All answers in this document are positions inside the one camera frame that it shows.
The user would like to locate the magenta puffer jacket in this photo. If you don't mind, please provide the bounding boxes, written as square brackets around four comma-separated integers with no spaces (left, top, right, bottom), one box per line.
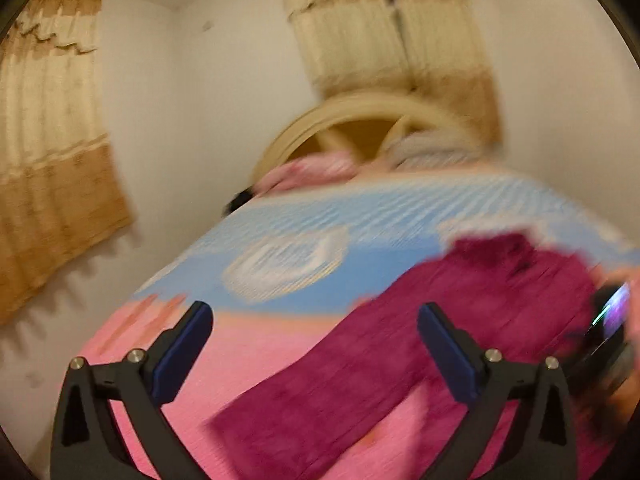
[213,233,596,479]

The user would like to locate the striped pillow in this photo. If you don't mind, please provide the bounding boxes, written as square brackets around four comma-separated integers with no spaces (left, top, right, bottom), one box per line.
[384,130,485,170]

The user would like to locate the beige side window curtain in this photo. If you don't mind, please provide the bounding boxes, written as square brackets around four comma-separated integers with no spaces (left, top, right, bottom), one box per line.
[1,0,132,323]

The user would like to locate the pink and blue bedspread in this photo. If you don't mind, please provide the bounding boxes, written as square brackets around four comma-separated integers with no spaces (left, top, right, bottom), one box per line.
[82,168,639,479]

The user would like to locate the black object beside bed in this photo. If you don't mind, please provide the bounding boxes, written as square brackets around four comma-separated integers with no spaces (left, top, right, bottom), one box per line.
[222,188,255,217]

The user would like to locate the cream wooden headboard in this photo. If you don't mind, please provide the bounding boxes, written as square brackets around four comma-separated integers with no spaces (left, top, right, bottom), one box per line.
[252,90,484,182]

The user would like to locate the folded pink floral blanket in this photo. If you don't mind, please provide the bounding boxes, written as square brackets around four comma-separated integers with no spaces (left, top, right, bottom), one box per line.
[252,151,359,196]

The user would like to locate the beige curtain right panel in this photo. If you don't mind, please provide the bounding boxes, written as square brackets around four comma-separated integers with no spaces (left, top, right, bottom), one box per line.
[380,0,504,143]

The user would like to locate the beige curtain panel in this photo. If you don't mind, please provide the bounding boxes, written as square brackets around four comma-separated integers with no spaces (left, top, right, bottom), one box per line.
[283,0,412,99]
[380,0,504,143]

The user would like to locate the beige curtain left panel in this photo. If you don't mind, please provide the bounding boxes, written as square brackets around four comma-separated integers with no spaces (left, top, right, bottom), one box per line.
[283,0,412,99]

